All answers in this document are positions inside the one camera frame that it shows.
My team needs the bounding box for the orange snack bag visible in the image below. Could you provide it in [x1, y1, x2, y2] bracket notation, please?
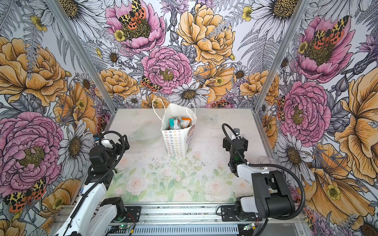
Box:
[180, 118, 192, 129]

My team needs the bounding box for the white printed paper bag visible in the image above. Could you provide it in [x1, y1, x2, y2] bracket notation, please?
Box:
[158, 103, 197, 158]

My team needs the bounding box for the teal snack bag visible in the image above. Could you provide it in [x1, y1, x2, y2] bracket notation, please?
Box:
[168, 117, 183, 130]

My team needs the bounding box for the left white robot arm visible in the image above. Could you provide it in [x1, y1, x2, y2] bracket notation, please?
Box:
[55, 140, 130, 236]

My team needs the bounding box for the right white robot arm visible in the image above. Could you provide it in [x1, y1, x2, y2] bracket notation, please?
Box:
[222, 137, 298, 220]

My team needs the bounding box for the small green circuit board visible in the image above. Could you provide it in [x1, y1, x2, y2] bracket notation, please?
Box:
[108, 225, 135, 236]

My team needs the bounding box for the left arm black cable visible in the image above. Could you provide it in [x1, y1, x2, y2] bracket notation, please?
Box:
[61, 130, 128, 236]

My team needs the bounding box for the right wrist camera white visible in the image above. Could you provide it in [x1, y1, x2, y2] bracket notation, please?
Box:
[231, 128, 241, 140]

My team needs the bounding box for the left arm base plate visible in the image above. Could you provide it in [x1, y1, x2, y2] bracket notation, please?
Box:
[115, 206, 142, 223]

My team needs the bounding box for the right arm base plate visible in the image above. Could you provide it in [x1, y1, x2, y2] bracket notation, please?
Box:
[216, 205, 262, 222]

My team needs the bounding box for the aluminium front rail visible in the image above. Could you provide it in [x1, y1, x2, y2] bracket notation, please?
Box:
[103, 202, 311, 236]

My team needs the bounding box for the left aluminium corner post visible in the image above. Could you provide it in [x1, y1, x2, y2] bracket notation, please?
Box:
[46, 1, 117, 115]

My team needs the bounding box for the aluminium corner post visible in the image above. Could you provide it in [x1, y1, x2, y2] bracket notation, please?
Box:
[254, 0, 310, 112]
[46, 1, 117, 115]

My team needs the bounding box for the right aluminium corner post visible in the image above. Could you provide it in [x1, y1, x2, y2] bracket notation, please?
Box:
[254, 0, 310, 112]

